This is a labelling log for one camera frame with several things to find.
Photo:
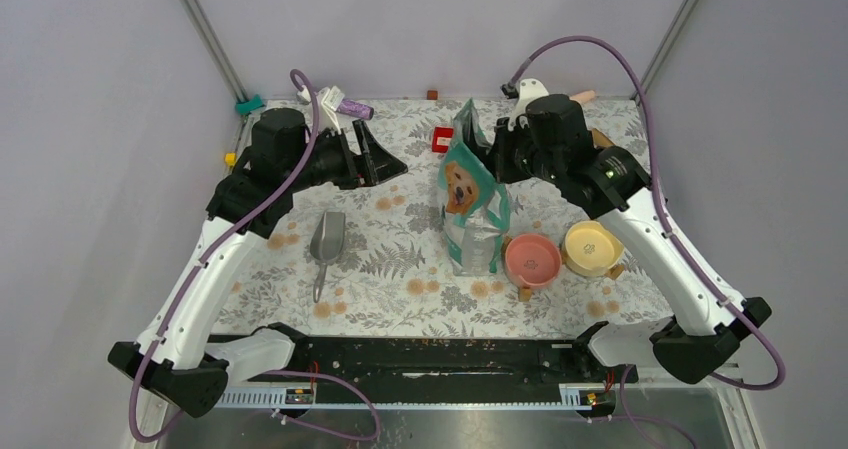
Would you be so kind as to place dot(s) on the red square toy block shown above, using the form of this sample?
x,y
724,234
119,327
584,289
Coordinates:
x,y
441,139

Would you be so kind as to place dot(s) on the purple glitter microphone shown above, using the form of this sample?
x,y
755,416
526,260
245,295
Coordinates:
x,y
355,109

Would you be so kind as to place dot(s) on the brown wooden rolling pin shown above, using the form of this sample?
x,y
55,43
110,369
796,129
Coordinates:
x,y
601,140

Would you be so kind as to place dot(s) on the grey plastic scoop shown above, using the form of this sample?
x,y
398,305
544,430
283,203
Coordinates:
x,y
326,246

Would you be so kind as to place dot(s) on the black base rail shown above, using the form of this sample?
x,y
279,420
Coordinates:
x,y
335,372

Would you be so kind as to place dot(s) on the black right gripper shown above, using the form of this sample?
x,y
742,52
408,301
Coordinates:
x,y
499,153

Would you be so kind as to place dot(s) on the green dog food bag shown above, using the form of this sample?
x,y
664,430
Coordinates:
x,y
475,208

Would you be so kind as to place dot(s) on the pink toy stick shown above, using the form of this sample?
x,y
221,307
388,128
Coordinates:
x,y
584,97

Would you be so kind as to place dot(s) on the floral table mat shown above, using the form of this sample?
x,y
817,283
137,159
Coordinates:
x,y
394,277

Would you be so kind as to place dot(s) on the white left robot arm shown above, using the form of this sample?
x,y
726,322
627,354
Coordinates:
x,y
173,357

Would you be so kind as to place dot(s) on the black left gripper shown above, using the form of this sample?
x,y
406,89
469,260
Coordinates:
x,y
373,165

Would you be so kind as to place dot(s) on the yellow pet bowl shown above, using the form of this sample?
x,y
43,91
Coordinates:
x,y
590,250

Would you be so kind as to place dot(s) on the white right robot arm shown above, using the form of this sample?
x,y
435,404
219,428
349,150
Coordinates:
x,y
549,140

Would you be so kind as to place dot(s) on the teal clip in corner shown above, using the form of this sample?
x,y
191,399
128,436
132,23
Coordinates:
x,y
246,107

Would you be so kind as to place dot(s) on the pink pet bowl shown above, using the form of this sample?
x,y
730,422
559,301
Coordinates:
x,y
531,261

